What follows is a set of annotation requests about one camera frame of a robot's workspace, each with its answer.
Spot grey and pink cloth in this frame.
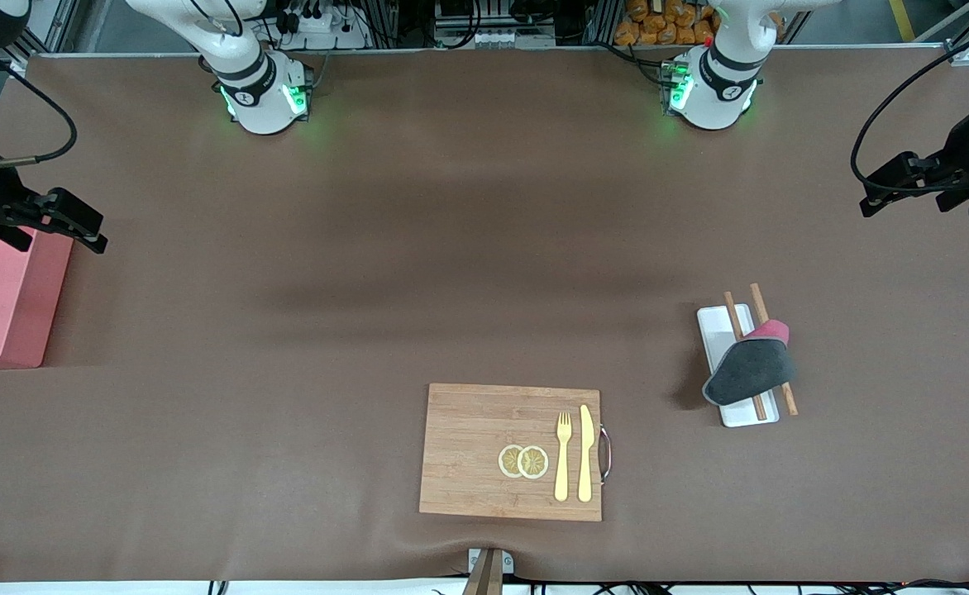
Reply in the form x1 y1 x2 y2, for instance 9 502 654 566
702 321 797 407

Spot white rectangular tray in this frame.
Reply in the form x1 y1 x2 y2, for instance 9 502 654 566
697 304 780 428

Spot orange snack bags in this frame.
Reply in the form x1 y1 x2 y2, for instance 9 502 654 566
614 0 717 46

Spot white power strip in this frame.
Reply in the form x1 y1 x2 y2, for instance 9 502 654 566
274 0 370 49

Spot yellow plastic knife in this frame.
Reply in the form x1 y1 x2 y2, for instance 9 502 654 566
577 404 594 503

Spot yellow plastic fork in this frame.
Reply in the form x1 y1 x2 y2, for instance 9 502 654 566
554 412 574 502

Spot bamboo cutting board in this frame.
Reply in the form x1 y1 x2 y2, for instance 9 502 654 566
418 383 613 523

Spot brown bar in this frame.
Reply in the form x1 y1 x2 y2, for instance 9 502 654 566
461 551 504 595

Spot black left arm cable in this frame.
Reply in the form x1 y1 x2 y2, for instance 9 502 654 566
851 17 969 198

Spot grey metal bracket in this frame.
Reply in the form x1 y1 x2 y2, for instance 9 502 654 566
468 548 514 574

